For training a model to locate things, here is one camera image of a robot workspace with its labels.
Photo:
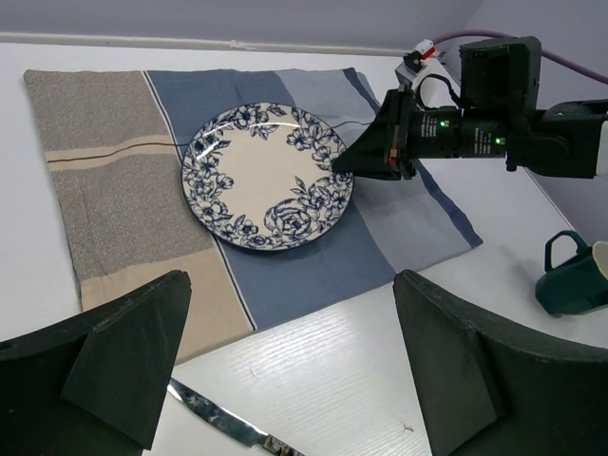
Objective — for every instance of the steel table knife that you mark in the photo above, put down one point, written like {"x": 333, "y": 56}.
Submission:
{"x": 227, "y": 422}

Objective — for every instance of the dark green mug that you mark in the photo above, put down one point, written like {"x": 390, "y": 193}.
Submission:
{"x": 577, "y": 286}

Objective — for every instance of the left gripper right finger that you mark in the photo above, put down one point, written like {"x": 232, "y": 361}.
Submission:
{"x": 487, "y": 385}

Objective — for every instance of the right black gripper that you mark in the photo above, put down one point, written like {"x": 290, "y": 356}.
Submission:
{"x": 495, "y": 117}

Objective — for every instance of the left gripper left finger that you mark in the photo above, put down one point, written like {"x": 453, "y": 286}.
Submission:
{"x": 95, "y": 383}

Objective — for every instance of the blue floral ceramic plate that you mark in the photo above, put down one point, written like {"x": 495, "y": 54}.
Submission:
{"x": 260, "y": 177}

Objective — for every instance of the blue beige checked cloth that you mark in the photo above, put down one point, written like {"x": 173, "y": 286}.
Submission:
{"x": 114, "y": 143}

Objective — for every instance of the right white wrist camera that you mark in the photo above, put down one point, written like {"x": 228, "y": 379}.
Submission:
{"x": 422, "y": 70}

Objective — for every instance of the aluminium table edge rail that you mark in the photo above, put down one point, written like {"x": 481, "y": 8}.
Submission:
{"x": 111, "y": 41}

